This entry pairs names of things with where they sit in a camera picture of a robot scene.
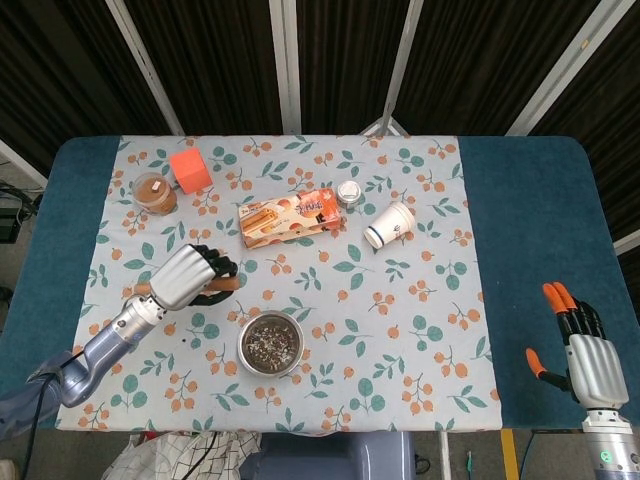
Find checkered white cloth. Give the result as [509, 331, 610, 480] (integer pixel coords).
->
[102, 430, 264, 480]

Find orange biscuit box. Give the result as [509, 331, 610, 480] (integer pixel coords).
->
[237, 188, 346, 250]

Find black floor equipment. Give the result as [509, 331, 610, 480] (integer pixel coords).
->
[0, 182, 44, 246]

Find grey tripod stand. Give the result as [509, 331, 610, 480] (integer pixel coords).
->
[359, 99, 414, 139]

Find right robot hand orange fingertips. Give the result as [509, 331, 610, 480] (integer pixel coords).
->
[524, 281, 630, 409]

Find white paper cup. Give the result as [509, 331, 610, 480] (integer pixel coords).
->
[363, 201, 417, 250]

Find metal bowl with contents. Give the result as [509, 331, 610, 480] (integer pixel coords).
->
[237, 309, 306, 377]

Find wooden stick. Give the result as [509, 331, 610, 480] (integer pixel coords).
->
[133, 277, 241, 296]

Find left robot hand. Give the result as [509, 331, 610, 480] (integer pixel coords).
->
[148, 243, 239, 310]

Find floral tablecloth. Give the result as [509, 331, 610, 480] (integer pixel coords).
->
[53, 133, 504, 434]

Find clear jar brown contents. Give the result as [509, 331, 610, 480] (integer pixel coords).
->
[132, 171, 178, 217]

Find small metal tin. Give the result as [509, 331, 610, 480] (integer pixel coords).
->
[335, 180, 362, 208]

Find blue table cover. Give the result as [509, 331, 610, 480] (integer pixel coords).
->
[0, 134, 640, 432]

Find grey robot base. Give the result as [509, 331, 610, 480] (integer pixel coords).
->
[240, 432, 416, 480]

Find white partition post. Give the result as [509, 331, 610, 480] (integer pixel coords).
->
[268, 0, 305, 135]
[103, 0, 186, 137]
[387, 0, 426, 109]
[504, 0, 621, 137]

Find orange cube box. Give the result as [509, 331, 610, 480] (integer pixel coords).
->
[168, 147, 214, 195]

